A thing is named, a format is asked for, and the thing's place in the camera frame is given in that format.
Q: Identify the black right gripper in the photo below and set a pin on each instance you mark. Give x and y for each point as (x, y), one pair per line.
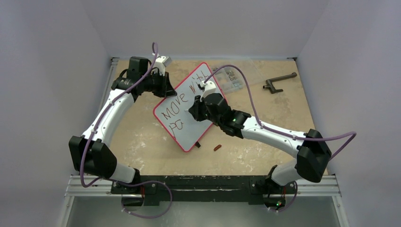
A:
(203, 108)

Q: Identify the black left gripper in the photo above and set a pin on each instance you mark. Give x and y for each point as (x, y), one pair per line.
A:
(166, 90)

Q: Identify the pink framed whiteboard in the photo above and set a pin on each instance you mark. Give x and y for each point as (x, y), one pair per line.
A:
(180, 125)

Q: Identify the red marker cap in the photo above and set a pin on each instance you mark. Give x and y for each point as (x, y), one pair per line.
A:
(217, 147)

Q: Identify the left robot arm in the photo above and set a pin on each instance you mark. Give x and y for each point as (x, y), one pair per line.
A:
(90, 151)

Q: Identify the clear plastic screw box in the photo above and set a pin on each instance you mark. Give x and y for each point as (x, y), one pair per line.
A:
(230, 80)

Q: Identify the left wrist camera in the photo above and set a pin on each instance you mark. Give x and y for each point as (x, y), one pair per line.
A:
(161, 63)

